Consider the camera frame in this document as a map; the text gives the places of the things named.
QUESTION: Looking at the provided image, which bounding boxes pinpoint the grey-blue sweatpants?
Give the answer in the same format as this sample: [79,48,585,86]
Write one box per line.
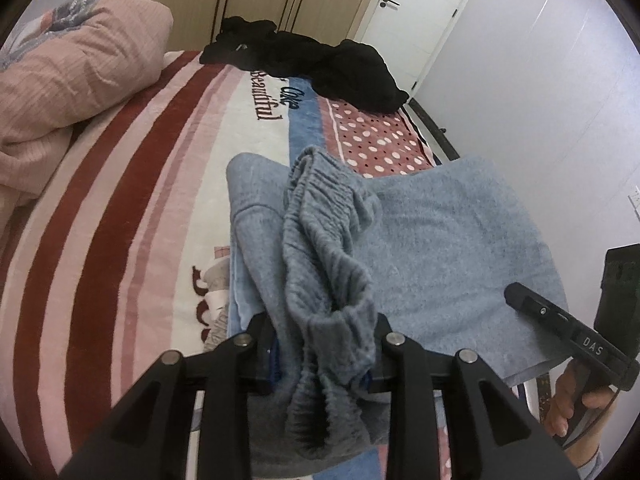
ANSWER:
[227,148,567,479]

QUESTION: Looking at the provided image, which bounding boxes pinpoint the black clothing pile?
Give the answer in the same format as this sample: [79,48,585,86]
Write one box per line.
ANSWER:
[200,16,409,114]

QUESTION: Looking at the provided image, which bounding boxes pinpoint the person's right hand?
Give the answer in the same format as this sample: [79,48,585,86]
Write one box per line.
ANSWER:
[544,360,617,437]

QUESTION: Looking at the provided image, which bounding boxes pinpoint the striped pink bed blanket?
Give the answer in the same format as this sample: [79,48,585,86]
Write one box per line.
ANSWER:
[1,52,434,479]

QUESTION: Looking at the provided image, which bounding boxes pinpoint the pink grey striped duvet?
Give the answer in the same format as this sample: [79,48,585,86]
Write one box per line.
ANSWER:
[0,0,174,224]

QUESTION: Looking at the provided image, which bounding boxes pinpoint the white door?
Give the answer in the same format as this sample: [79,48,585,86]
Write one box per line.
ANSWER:
[360,0,469,94]

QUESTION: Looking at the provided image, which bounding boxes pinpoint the white wall switch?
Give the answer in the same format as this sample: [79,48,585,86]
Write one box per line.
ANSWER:
[628,186,640,219]

